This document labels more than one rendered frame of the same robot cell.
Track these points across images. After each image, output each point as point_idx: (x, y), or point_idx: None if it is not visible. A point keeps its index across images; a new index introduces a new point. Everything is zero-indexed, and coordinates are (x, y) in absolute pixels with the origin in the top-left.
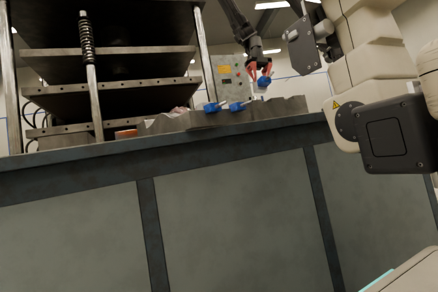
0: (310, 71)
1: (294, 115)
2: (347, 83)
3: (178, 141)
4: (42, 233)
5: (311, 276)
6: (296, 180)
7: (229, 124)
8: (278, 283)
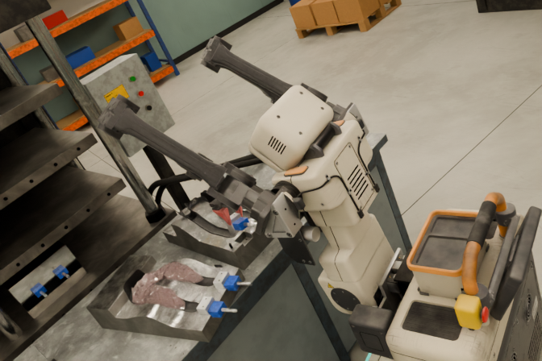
0: (305, 263)
1: (281, 249)
2: (338, 278)
3: (196, 354)
4: None
5: (319, 358)
6: (293, 295)
7: (231, 304)
8: None
